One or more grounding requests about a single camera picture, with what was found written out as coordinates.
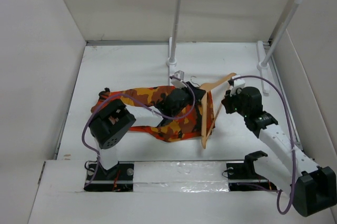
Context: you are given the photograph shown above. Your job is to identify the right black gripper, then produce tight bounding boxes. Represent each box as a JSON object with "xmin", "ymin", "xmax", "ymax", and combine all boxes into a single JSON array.
[{"xmin": 221, "ymin": 88, "xmax": 249, "ymax": 118}]

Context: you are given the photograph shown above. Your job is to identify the wooden clothes hanger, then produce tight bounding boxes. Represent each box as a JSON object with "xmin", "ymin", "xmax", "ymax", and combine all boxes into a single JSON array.
[{"xmin": 189, "ymin": 72, "xmax": 237, "ymax": 150}]

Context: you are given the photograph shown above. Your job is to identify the orange camouflage trousers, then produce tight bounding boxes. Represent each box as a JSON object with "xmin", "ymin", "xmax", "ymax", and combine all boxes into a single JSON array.
[{"xmin": 91, "ymin": 85, "xmax": 203, "ymax": 142}]

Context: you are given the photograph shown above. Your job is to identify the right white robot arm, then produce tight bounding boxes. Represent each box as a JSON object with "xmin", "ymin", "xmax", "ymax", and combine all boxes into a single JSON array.
[{"xmin": 222, "ymin": 86, "xmax": 336, "ymax": 217}]

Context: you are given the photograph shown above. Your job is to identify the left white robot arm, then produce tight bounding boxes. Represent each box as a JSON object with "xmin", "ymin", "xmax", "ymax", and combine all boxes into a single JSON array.
[{"xmin": 85, "ymin": 85, "xmax": 208, "ymax": 180}]

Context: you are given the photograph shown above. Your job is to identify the white and silver clothes rack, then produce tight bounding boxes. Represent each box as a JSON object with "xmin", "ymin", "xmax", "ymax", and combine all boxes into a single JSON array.
[{"xmin": 165, "ymin": 0, "xmax": 310, "ymax": 96}]

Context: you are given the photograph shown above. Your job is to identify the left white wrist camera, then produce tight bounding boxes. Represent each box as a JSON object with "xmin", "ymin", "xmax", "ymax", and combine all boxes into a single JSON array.
[{"xmin": 170, "ymin": 70, "xmax": 186, "ymax": 89}]

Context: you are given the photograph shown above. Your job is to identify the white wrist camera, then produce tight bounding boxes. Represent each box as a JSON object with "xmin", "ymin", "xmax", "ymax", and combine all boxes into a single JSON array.
[
  {"xmin": 170, "ymin": 70, "xmax": 186, "ymax": 89},
  {"xmin": 228, "ymin": 74, "xmax": 245, "ymax": 96}
]

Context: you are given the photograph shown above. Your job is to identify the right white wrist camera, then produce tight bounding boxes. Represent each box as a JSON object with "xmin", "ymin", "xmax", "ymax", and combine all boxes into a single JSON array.
[{"xmin": 228, "ymin": 74, "xmax": 245, "ymax": 96}]

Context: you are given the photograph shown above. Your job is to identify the black base rail with foil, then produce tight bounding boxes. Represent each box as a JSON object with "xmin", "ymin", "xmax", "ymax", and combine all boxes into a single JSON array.
[{"xmin": 84, "ymin": 161, "xmax": 277, "ymax": 193}]

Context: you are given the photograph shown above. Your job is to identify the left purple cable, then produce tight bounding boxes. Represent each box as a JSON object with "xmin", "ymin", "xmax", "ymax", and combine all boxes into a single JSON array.
[{"xmin": 82, "ymin": 75, "xmax": 197, "ymax": 190}]

